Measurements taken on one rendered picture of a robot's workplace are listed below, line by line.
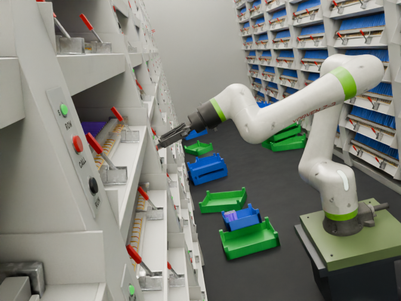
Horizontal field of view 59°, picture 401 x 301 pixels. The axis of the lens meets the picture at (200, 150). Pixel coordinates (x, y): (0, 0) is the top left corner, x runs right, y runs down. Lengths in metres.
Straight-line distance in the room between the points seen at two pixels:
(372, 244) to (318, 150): 0.39
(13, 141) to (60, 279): 0.13
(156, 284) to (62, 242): 0.34
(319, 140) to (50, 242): 1.26
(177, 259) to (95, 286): 0.75
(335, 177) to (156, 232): 0.75
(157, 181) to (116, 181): 0.49
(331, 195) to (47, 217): 1.16
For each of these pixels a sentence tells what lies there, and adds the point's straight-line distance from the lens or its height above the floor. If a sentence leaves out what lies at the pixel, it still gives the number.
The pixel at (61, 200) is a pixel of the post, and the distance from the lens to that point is 0.32.
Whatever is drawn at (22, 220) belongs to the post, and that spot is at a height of 1.03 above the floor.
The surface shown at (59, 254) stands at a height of 0.99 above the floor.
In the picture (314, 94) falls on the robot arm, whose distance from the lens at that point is 1.24.
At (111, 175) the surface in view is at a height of 0.97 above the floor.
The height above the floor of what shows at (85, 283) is 0.96.
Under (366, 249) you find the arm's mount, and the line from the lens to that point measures 1.40.
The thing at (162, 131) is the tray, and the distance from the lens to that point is 1.72.
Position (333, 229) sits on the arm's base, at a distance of 1.47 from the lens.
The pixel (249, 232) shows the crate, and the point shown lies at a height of 0.01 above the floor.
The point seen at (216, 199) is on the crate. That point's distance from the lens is 2.70.
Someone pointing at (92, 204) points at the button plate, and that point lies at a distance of 0.35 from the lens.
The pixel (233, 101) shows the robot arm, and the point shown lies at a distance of 1.21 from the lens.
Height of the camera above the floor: 1.13
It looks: 16 degrees down
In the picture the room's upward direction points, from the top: 15 degrees counter-clockwise
